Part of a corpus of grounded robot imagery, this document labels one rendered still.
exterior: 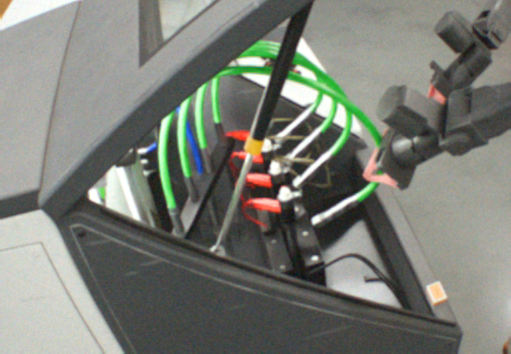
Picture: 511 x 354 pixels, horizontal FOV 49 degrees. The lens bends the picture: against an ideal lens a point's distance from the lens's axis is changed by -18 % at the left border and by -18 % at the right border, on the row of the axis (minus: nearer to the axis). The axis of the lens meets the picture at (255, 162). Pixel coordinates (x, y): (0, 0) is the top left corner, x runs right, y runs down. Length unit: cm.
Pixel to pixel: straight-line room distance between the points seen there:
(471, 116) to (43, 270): 61
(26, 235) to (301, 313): 41
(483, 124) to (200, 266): 42
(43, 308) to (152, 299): 17
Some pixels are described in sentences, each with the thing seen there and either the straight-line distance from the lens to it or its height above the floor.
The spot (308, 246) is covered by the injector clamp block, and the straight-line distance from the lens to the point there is 130.
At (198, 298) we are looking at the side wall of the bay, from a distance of 84.
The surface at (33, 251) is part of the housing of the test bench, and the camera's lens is 79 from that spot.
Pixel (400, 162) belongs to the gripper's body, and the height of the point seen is 129.
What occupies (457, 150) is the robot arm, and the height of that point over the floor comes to 136.
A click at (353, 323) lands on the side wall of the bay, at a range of 96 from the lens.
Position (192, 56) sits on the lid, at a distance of 62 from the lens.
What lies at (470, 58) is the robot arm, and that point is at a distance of 114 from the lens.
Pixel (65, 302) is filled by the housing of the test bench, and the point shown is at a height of 130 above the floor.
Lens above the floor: 188
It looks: 36 degrees down
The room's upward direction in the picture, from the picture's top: 11 degrees counter-clockwise
